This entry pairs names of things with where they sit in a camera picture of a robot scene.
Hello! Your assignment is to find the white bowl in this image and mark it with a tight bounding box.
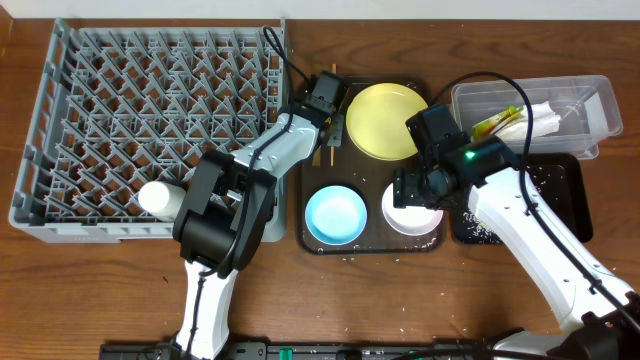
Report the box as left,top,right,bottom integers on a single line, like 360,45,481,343
381,184,444,237

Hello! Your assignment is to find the green snack wrapper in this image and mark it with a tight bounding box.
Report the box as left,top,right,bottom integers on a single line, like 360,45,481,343
472,106,523,141

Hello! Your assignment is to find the white napkin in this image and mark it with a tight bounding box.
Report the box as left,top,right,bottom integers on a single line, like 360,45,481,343
493,101,561,141

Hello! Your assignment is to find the white cup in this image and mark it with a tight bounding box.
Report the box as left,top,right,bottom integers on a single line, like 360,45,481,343
138,181,186,222

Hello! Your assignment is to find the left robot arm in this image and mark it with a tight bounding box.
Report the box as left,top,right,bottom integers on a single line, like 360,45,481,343
172,96,341,359

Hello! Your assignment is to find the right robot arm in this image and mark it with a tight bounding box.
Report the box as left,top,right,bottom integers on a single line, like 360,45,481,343
393,137,639,359

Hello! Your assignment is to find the rice food waste pile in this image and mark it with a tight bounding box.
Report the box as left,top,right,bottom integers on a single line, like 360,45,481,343
451,164,569,245

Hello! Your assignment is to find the dark brown serving tray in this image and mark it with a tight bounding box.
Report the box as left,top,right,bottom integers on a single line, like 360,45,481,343
293,74,447,256

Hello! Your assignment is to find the yellow plate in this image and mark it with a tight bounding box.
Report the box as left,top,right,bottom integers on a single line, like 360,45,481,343
346,83,428,161

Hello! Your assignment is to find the light blue bowl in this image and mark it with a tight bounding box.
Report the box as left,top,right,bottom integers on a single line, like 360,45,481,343
304,185,368,246

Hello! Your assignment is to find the black tray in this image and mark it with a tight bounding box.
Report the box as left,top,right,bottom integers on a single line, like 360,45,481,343
450,153,594,243

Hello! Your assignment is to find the clear plastic bin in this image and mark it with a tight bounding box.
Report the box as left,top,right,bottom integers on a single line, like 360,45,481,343
451,75,623,160

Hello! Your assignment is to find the grey plastic dish rack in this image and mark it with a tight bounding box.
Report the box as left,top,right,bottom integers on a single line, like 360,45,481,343
8,20,285,243

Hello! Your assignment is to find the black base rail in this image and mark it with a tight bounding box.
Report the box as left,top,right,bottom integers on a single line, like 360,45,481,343
98,340,601,360

